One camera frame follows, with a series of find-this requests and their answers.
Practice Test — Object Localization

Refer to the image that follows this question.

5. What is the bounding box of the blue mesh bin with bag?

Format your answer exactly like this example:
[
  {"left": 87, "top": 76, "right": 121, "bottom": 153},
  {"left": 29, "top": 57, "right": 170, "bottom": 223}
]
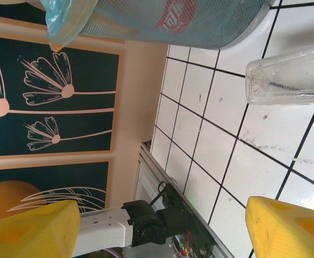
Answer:
[{"left": 44, "top": 0, "right": 280, "bottom": 52}]

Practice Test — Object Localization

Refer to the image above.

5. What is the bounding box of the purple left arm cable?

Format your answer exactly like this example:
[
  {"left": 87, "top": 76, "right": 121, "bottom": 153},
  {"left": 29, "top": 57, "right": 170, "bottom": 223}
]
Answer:
[{"left": 103, "top": 247, "right": 121, "bottom": 258}]

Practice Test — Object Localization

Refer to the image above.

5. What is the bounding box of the red label cola bottle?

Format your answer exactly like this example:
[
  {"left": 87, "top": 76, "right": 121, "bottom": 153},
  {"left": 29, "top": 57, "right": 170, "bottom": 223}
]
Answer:
[{"left": 152, "top": 0, "right": 199, "bottom": 34}]

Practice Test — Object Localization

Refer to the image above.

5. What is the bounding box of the clear bottle butterfly label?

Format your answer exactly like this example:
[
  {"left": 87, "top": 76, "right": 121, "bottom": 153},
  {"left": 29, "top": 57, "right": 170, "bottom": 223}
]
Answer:
[{"left": 245, "top": 42, "right": 314, "bottom": 105}]

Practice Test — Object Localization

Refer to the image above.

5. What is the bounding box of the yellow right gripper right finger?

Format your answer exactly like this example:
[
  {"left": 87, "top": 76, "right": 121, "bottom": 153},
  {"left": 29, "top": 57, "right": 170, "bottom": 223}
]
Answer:
[{"left": 246, "top": 196, "right": 314, "bottom": 258}]

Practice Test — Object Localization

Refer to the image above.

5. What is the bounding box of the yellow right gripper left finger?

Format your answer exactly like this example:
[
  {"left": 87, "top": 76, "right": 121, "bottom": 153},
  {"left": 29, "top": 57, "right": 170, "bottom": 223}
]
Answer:
[{"left": 0, "top": 200, "right": 81, "bottom": 258}]

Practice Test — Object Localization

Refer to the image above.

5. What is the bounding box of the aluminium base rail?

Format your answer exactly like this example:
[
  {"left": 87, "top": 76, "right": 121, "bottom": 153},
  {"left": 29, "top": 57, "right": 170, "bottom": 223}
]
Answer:
[{"left": 139, "top": 141, "right": 237, "bottom": 258}]

